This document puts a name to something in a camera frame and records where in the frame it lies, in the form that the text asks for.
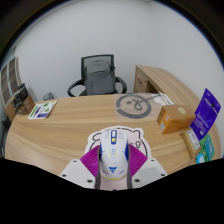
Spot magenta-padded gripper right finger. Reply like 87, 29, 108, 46
125, 143, 168, 190

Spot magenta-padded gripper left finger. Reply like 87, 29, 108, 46
59, 144, 103, 190

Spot white and blue computer mouse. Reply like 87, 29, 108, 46
98, 126, 130, 181

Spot small tan box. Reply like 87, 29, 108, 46
180, 127, 202, 159

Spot small light blue packet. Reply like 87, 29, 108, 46
195, 151, 207, 165

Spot closed brown cardboard box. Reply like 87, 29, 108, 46
156, 104, 196, 135

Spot green packet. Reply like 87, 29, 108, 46
199, 133, 217, 163

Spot white and green leaflet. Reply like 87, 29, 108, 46
27, 100, 59, 120

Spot white paper card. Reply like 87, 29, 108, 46
157, 91, 175, 106

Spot purple standing card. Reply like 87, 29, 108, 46
189, 87, 222, 141

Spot black mesh office chair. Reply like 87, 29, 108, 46
66, 54, 128, 98

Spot open cardboard box, dark contents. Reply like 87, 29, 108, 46
10, 83, 36, 116

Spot grey backpack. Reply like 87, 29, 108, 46
83, 59, 117, 95

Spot clear mat, grey ring print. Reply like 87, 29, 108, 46
114, 92, 166, 119

